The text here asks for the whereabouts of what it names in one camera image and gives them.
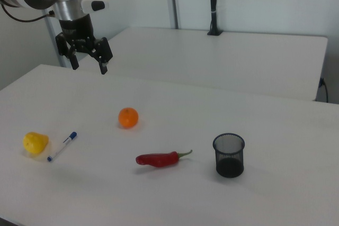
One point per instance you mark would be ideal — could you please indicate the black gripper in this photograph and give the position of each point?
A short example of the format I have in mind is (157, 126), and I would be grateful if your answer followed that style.
(76, 30)

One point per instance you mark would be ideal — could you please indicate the blue and white marker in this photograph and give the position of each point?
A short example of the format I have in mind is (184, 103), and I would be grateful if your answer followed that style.
(63, 145)

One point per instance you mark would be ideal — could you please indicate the orange fruit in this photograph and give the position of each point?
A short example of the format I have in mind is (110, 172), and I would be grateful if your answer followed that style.
(128, 118)

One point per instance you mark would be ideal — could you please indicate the yellow pear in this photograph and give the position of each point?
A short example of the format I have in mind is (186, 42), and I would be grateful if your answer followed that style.
(35, 142)

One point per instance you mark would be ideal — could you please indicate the white rectangular table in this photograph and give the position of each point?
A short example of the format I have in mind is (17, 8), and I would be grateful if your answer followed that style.
(212, 59)

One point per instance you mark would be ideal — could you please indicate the red chili pepper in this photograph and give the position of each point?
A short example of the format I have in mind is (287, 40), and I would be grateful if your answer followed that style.
(159, 159)

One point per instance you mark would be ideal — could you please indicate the black pole with clamp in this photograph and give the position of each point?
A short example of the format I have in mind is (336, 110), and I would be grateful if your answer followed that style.
(213, 3)

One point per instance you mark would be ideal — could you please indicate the black mesh pen cup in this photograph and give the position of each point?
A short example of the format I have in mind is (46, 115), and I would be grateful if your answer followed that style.
(229, 162)

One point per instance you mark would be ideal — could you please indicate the grey metal partition post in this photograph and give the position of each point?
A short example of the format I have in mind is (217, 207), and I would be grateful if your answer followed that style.
(54, 43)
(173, 1)

